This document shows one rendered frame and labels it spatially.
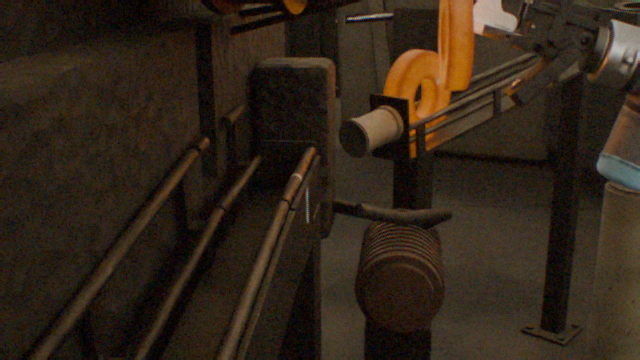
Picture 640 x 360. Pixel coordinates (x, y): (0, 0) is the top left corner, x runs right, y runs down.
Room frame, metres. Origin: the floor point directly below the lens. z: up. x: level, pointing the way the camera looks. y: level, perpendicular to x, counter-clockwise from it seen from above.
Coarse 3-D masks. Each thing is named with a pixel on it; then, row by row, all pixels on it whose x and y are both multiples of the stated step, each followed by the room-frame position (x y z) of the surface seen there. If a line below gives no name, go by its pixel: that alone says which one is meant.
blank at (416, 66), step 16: (400, 64) 1.17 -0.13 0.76; (416, 64) 1.18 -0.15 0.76; (432, 64) 1.21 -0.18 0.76; (400, 80) 1.15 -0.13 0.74; (416, 80) 1.18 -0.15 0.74; (432, 80) 1.21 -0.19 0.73; (400, 96) 1.14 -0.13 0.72; (432, 96) 1.23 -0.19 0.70; (448, 96) 1.25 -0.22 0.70; (416, 112) 1.18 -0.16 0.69; (432, 112) 1.21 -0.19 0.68
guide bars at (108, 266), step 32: (192, 160) 0.64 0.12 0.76; (256, 160) 0.83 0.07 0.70; (160, 192) 0.56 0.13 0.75; (192, 224) 0.64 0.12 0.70; (224, 224) 0.69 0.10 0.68; (192, 256) 0.57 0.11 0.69; (96, 288) 0.43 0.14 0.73; (64, 320) 0.39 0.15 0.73; (96, 320) 0.43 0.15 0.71; (160, 320) 0.48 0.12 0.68; (32, 352) 0.36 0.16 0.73; (96, 352) 0.42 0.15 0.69
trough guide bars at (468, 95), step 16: (512, 64) 1.50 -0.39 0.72; (528, 64) 1.56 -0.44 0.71; (480, 80) 1.41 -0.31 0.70; (496, 80) 1.46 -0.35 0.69; (512, 80) 1.37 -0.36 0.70; (464, 96) 1.37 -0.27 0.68; (480, 96) 1.29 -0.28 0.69; (496, 96) 1.33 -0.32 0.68; (448, 112) 1.21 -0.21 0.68; (464, 112) 1.25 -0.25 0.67; (496, 112) 1.33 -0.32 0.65; (416, 128) 1.14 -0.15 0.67; (432, 128) 1.18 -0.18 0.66; (416, 144) 1.15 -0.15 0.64
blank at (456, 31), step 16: (448, 0) 1.00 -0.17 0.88; (464, 0) 0.99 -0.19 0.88; (448, 16) 0.99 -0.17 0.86; (464, 16) 0.98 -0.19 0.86; (448, 32) 0.98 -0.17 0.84; (464, 32) 0.97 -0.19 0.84; (448, 48) 0.98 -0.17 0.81; (464, 48) 0.97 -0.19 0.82; (448, 64) 0.98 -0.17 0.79; (464, 64) 0.98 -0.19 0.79; (448, 80) 1.00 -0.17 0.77; (464, 80) 1.00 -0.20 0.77
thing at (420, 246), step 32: (384, 224) 1.08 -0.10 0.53; (416, 224) 1.08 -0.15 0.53; (384, 256) 0.96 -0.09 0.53; (416, 256) 0.96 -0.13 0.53; (384, 288) 0.94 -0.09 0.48; (416, 288) 0.94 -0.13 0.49; (384, 320) 0.94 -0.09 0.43; (416, 320) 0.94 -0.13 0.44; (384, 352) 0.97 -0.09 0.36; (416, 352) 0.97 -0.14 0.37
